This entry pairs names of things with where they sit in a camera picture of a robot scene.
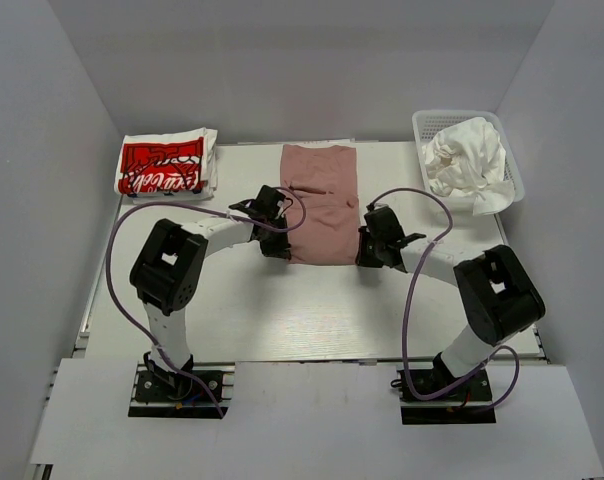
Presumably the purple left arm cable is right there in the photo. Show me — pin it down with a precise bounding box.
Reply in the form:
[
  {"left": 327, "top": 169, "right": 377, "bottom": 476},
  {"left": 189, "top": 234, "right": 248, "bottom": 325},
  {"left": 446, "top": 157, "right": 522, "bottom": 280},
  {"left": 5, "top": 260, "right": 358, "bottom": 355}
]
[{"left": 105, "top": 187, "right": 307, "bottom": 419}]

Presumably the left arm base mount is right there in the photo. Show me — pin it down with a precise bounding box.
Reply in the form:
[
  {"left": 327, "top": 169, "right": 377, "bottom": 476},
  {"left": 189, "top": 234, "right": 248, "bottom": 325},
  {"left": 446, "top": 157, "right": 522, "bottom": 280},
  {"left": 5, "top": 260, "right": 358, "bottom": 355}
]
[{"left": 128, "top": 352, "right": 235, "bottom": 420}]

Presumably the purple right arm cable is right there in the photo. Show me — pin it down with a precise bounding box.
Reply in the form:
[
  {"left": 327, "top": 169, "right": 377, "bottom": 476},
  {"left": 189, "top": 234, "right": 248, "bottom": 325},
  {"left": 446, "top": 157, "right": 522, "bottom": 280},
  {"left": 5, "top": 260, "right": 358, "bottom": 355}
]
[{"left": 366, "top": 187, "right": 522, "bottom": 414}]

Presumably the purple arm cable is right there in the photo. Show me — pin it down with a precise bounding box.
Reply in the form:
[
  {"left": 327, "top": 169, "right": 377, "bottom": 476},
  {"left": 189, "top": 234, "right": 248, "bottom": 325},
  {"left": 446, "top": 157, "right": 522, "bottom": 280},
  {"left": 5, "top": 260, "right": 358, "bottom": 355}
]
[
  {"left": 366, "top": 187, "right": 522, "bottom": 414},
  {"left": 105, "top": 187, "right": 307, "bottom": 419}
]

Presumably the red white t shirt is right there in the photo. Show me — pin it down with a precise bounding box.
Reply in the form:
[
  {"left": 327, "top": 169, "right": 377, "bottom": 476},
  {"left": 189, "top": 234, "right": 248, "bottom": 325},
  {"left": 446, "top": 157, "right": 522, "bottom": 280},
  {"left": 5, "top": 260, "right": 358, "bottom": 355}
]
[{"left": 114, "top": 127, "right": 218, "bottom": 200}]

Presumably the white perforated plastic basket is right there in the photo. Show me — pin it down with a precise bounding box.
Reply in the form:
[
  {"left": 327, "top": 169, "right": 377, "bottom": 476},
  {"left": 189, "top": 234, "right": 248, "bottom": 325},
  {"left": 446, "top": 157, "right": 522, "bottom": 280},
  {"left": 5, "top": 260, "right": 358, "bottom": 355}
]
[{"left": 412, "top": 110, "right": 525, "bottom": 203}]

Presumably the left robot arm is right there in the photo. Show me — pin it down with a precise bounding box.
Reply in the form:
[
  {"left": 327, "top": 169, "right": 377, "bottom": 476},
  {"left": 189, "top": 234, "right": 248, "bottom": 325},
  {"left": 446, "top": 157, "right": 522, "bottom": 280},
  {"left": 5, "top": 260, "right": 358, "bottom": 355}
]
[{"left": 129, "top": 185, "right": 291, "bottom": 399}]

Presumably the white crumpled t shirt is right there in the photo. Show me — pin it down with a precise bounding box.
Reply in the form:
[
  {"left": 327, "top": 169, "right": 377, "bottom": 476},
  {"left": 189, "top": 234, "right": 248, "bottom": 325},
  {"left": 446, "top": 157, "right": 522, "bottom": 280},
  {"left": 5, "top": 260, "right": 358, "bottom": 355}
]
[{"left": 419, "top": 116, "right": 516, "bottom": 216}]

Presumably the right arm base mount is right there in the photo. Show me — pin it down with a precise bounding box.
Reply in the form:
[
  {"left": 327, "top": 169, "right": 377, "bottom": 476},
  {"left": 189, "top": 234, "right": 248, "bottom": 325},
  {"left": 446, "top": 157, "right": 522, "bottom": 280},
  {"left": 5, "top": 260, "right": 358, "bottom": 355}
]
[{"left": 390, "top": 368, "right": 496, "bottom": 426}]

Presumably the pink printed t shirt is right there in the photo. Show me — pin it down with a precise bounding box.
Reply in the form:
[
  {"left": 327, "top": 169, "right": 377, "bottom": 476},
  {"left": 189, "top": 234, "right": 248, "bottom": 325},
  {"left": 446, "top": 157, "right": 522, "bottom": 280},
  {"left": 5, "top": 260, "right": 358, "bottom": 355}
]
[{"left": 280, "top": 144, "right": 360, "bottom": 266}]

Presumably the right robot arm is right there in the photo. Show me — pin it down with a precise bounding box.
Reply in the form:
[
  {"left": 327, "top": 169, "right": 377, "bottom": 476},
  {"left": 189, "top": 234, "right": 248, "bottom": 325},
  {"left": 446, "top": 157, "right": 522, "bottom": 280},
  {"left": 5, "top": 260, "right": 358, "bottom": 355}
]
[{"left": 356, "top": 206, "right": 546, "bottom": 399}]

